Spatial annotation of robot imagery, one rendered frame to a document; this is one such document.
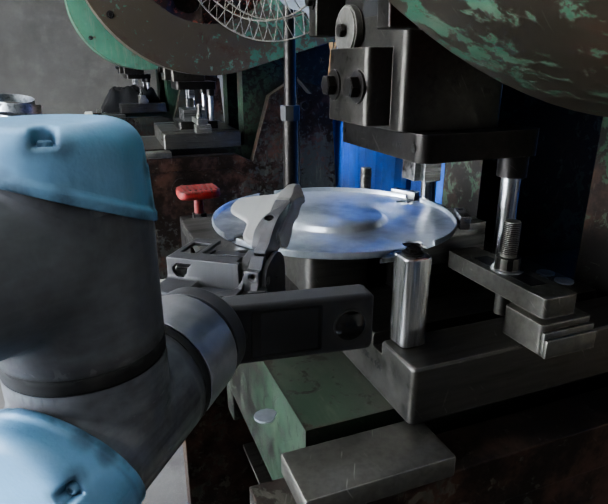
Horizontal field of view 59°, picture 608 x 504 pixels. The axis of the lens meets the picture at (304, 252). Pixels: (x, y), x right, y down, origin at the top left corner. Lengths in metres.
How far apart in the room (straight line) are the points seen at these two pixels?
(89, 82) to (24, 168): 6.96
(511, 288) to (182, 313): 0.35
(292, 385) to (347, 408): 0.07
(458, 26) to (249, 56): 1.67
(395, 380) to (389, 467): 0.08
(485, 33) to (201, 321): 0.22
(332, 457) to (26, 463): 0.30
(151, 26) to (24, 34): 5.34
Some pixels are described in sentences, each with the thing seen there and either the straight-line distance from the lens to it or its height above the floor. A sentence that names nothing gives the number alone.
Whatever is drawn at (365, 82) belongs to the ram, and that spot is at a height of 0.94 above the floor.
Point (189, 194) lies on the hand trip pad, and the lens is 0.91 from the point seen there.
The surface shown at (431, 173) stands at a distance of 0.68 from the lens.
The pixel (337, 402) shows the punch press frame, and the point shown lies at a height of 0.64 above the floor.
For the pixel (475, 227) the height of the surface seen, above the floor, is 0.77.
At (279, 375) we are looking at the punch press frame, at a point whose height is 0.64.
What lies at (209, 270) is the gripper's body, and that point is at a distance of 0.42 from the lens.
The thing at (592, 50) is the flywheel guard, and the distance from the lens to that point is 0.28.
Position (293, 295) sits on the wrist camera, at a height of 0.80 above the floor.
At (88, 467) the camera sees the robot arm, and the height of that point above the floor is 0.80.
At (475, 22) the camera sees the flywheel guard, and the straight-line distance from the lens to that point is 0.30.
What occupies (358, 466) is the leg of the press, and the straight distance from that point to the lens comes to 0.49.
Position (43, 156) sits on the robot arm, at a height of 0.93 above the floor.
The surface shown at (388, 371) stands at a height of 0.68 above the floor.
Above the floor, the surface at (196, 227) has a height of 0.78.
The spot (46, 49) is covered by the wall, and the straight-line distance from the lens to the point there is 7.18.
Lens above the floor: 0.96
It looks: 19 degrees down
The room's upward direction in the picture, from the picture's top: straight up
